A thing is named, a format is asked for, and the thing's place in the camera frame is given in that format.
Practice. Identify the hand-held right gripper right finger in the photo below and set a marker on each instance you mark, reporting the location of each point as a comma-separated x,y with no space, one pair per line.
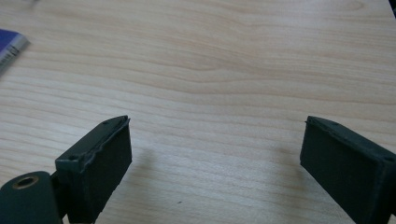
348,174

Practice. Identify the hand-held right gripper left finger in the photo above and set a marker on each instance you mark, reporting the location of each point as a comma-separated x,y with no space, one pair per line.
96,168

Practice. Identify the purple and white box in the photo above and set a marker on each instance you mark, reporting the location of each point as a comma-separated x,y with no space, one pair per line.
9,46

